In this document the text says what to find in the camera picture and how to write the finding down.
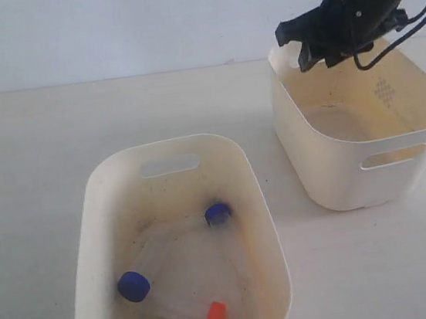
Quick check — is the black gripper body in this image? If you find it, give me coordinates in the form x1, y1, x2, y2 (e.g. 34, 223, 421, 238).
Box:
296, 0, 391, 63

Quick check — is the black cable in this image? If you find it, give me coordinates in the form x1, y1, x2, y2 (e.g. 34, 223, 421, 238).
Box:
345, 0, 426, 72

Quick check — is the cream bin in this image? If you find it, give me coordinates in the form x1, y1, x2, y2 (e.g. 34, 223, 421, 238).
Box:
268, 42, 426, 211
75, 134, 292, 319

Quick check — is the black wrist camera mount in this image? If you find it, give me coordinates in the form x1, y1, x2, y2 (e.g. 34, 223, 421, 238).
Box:
275, 15, 316, 47

